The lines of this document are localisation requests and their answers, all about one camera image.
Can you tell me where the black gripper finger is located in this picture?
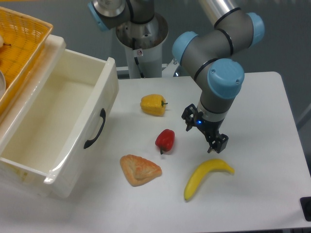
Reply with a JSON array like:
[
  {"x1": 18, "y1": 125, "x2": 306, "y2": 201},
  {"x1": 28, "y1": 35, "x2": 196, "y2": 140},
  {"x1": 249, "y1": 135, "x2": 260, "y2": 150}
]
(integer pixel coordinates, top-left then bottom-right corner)
[
  {"x1": 207, "y1": 133, "x2": 228, "y2": 153},
  {"x1": 181, "y1": 104, "x2": 196, "y2": 132}
]

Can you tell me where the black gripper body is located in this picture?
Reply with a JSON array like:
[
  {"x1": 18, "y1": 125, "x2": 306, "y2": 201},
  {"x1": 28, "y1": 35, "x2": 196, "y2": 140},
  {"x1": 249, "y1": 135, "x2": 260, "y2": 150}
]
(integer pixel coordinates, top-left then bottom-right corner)
[{"x1": 194, "y1": 112, "x2": 223, "y2": 143}]

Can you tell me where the red bell pepper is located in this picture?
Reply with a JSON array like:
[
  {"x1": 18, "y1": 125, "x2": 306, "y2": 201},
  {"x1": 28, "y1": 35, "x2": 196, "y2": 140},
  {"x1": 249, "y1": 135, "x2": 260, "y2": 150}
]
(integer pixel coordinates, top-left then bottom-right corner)
[{"x1": 155, "y1": 129, "x2": 175, "y2": 154}]

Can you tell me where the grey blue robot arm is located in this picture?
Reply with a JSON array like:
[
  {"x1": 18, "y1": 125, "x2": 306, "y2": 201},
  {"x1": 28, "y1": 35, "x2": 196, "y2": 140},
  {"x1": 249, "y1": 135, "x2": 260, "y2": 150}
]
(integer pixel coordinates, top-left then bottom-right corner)
[{"x1": 88, "y1": 0, "x2": 265, "y2": 153}]

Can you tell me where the yellow bell pepper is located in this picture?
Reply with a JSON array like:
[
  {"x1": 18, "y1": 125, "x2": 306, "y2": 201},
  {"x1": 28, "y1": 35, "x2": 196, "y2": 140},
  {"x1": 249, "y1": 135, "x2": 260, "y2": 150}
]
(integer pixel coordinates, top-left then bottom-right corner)
[{"x1": 140, "y1": 94, "x2": 168, "y2": 117}]

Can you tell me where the yellow banana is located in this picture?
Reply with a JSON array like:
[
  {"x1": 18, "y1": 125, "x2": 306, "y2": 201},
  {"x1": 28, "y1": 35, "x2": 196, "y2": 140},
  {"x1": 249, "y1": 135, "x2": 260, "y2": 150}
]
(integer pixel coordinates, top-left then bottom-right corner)
[{"x1": 184, "y1": 159, "x2": 235, "y2": 201}]

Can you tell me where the triangular pastry turnover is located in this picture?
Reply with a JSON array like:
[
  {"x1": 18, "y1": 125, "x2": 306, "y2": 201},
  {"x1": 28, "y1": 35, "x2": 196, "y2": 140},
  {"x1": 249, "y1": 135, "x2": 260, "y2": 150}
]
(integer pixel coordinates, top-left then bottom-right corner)
[{"x1": 120, "y1": 154, "x2": 162, "y2": 187}]

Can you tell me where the black corner object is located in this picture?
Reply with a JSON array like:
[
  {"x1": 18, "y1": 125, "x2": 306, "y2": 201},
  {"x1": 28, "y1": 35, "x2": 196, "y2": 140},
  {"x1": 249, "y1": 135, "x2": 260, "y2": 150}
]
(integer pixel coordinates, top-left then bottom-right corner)
[{"x1": 300, "y1": 197, "x2": 311, "y2": 222}]

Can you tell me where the white plastic drawer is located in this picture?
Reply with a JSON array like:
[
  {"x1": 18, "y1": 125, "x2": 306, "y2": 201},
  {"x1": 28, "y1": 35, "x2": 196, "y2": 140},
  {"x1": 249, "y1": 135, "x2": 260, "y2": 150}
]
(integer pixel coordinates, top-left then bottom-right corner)
[{"x1": 0, "y1": 35, "x2": 119, "y2": 198}]

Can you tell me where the yellow woven basket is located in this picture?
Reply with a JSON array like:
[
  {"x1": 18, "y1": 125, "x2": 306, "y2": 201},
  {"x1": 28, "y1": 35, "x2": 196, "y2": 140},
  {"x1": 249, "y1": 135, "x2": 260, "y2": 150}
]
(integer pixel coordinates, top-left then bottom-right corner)
[{"x1": 0, "y1": 7, "x2": 53, "y2": 113}]

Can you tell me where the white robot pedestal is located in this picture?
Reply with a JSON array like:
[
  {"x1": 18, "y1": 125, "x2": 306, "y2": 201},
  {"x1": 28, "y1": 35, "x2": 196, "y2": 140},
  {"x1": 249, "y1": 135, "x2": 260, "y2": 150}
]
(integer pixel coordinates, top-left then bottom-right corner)
[{"x1": 116, "y1": 13, "x2": 168, "y2": 79}]

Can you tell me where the black drawer handle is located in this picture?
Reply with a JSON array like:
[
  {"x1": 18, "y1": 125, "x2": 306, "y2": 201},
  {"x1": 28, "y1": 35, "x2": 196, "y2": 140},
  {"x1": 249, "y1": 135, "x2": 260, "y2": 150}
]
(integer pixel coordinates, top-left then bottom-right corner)
[{"x1": 83, "y1": 108, "x2": 106, "y2": 150}]

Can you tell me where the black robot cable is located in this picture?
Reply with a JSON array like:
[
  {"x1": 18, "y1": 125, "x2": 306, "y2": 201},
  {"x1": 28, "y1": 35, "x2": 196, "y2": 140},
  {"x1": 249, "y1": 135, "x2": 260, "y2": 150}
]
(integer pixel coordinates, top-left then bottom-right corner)
[{"x1": 132, "y1": 37, "x2": 146, "y2": 79}]

